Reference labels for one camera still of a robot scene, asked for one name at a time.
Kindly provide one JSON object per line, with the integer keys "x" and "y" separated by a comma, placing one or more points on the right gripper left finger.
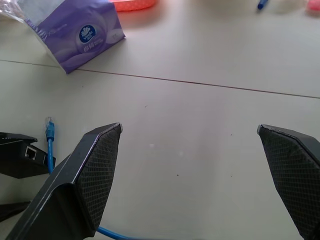
{"x": 75, "y": 195}

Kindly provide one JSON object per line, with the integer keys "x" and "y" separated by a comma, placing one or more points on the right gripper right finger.
{"x": 297, "y": 170}

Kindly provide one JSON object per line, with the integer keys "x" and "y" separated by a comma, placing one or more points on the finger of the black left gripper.
{"x": 15, "y": 138}
{"x": 12, "y": 210}

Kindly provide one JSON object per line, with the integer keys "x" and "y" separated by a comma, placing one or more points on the small black box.
{"x": 15, "y": 160}

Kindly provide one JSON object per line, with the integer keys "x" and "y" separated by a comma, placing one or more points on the purple tissue pack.
{"x": 77, "y": 32}

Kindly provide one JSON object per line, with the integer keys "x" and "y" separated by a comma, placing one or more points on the clear plastic bag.
{"x": 10, "y": 11}

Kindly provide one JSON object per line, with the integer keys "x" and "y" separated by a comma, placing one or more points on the pink object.
{"x": 314, "y": 6}

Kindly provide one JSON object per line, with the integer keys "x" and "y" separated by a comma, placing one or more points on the blue pen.
{"x": 263, "y": 4}

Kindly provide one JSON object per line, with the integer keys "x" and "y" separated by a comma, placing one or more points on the orange dotted container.
{"x": 135, "y": 4}

